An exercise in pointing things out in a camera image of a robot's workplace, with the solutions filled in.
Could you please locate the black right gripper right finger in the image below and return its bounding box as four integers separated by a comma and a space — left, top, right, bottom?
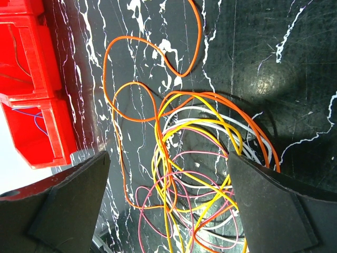
227, 152, 336, 252

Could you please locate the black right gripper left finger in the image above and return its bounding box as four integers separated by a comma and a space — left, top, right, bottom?
1, 151, 110, 252

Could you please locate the blue thin cable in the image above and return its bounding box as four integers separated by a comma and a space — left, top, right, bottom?
12, 106, 51, 138

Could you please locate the brown thin cable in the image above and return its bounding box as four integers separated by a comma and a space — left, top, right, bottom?
0, 25, 34, 85

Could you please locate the red plastic compartment bin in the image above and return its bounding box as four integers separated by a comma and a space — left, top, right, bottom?
1, 1, 77, 169

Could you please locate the yellow thin cable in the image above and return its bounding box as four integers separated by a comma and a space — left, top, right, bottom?
151, 93, 248, 253

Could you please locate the pink thin cable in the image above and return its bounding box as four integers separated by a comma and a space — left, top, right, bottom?
135, 125, 240, 253

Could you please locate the white thin cable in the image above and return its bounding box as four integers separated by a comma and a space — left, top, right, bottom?
155, 106, 273, 251

